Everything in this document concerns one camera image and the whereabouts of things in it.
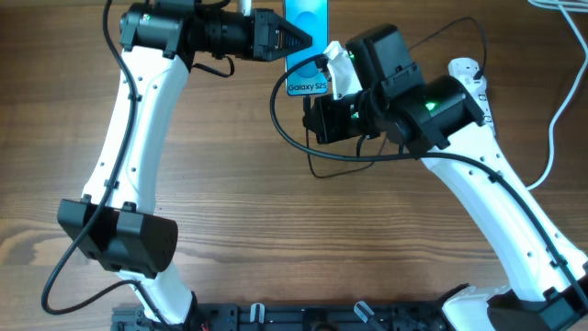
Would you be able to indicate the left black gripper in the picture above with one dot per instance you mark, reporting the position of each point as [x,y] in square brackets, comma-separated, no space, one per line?
[264,27]

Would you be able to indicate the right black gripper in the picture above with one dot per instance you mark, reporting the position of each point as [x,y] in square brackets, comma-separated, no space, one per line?
[327,119]

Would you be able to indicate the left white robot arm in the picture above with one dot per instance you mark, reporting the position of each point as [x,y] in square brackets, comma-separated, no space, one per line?
[114,222]

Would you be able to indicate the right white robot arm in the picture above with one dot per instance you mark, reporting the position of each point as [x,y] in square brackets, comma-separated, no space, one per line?
[378,88]

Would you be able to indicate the white charger plug adapter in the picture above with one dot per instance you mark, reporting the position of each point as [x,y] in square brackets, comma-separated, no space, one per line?
[476,86]

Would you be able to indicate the white power strip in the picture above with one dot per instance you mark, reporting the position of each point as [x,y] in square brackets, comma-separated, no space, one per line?
[464,69]

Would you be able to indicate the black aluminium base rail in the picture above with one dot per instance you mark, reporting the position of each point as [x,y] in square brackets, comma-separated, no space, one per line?
[411,316]

